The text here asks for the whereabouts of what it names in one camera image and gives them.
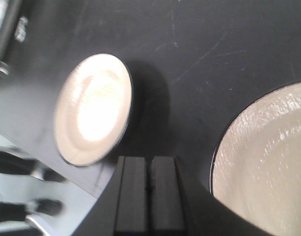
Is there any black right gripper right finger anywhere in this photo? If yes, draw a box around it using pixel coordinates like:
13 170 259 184
151 156 185 233

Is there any stainless steel lab machine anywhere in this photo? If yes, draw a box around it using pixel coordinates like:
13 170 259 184
0 0 28 75

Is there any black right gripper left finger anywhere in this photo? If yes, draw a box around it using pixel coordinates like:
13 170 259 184
115 157 148 233

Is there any beige round plate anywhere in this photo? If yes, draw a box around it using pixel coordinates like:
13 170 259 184
54 54 134 167
210 82 301 236

